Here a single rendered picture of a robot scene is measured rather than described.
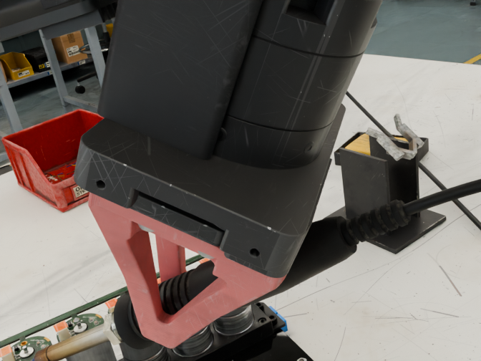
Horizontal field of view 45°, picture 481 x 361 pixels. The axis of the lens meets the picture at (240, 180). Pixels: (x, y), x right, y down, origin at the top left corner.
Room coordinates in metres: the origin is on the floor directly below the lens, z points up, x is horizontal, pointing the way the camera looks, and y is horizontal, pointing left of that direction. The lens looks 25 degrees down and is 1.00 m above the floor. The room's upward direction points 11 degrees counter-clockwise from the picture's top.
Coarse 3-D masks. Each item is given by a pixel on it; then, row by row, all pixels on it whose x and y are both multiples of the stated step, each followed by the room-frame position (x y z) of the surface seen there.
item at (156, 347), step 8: (120, 344) 0.25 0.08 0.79; (128, 352) 0.25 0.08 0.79; (136, 352) 0.25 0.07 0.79; (144, 352) 0.25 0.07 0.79; (152, 352) 0.25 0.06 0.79; (160, 352) 0.25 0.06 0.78; (128, 360) 0.25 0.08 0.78; (136, 360) 0.25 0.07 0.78; (144, 360) 0.25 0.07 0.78; (152, 360) 0.25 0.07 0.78; (160, 360) 0.25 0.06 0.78; (168, 360) 0.26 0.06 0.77
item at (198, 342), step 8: (208, 328) 0.27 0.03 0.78; (192, 336) 0.26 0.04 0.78; (200, 336) 0.26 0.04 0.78; (208, 336) 0.26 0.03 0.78; (184, 344) 0.26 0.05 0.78; (192, 344) 0.26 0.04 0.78; (200, 344) 0.26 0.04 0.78; (208, 344) 0.26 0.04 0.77; (176, 352) 0.26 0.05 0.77; (184, 352) 0.26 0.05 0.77; (192, 352) 0.26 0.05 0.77; (200, 352) 0.26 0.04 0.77
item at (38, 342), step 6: (36, 336) 0.25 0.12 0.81; (42, 336) 0.25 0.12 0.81; (18, 342) 0.24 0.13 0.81; (30, 342) 0.24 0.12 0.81; (36, 342) 0.24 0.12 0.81; (42, 342) 0.24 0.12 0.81; (48, 342) 0.24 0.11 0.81; (12, 348) 0.24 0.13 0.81; (18, 348) 0.24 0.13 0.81; (36, 348) 0.24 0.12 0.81; (42, 348) 0.24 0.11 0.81; (18, 354) 0.24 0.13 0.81; (18, 360) 0.23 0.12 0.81; (24, 360) 0.23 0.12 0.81; (30, 360) 0.23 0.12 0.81
